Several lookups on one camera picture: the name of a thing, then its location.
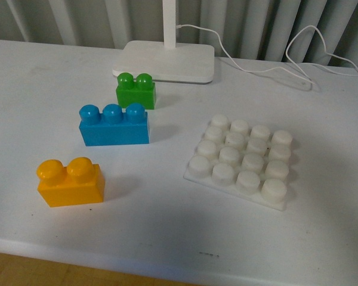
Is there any white studded base plate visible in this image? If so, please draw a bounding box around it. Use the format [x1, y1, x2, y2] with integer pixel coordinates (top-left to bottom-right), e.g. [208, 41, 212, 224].
[184, 114, 293, 211]

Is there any yellow two-stud block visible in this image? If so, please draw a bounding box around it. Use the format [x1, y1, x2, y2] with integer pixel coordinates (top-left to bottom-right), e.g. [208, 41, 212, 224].
[36, 157, 105, 207]

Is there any green two-stud block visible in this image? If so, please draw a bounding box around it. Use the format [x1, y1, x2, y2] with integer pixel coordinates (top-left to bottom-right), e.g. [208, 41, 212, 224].
[116, 72, 156, 110]

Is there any blue three-stud block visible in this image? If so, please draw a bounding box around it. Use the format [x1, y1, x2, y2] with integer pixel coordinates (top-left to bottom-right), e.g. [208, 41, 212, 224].
[79, 103, 149, 147]

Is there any white lamp stand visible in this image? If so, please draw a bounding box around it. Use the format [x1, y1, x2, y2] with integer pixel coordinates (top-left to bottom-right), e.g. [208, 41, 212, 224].
[113, 1, 214, 83]

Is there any white power cable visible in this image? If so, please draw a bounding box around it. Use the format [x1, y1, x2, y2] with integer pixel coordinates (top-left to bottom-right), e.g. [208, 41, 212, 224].
[176, 24, 358, 89]

